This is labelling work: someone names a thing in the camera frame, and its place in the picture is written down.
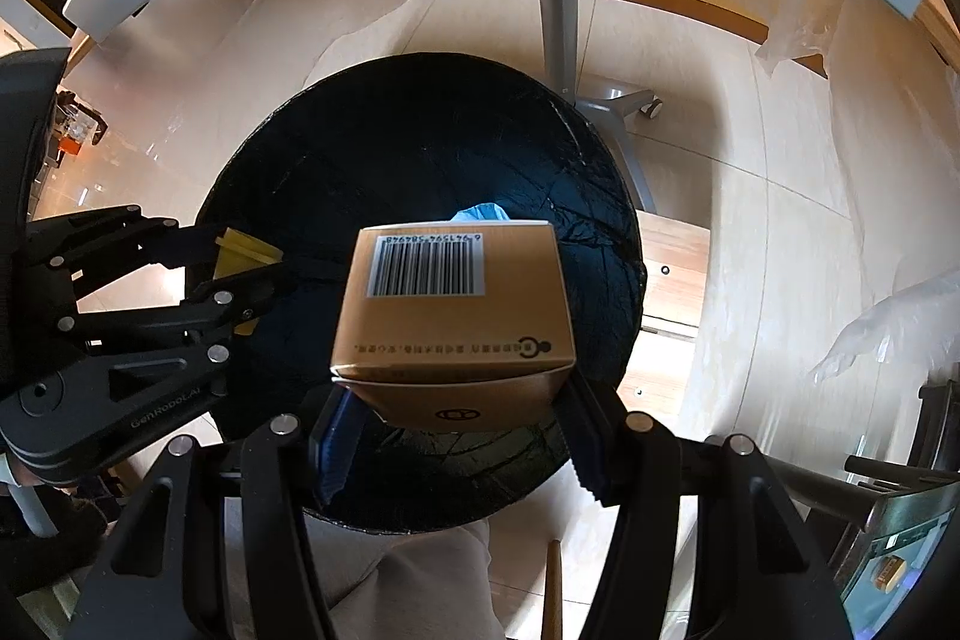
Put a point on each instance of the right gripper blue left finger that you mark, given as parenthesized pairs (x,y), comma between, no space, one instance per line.
(334,440)

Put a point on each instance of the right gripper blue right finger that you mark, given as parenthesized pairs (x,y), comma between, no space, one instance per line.
(593,421)

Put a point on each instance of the brown cardboard barcode box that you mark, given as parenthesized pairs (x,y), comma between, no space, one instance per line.
(455,327)

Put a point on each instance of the yellow wrapper piece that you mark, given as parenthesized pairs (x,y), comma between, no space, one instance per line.
(239,252)

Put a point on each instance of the blue plastic bag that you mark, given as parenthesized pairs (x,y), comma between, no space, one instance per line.
(487,212)

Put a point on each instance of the black trash bin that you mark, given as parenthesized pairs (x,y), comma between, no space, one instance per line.
(413,139)

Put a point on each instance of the clear plastic table cover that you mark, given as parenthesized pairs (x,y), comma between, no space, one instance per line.
(894,114)

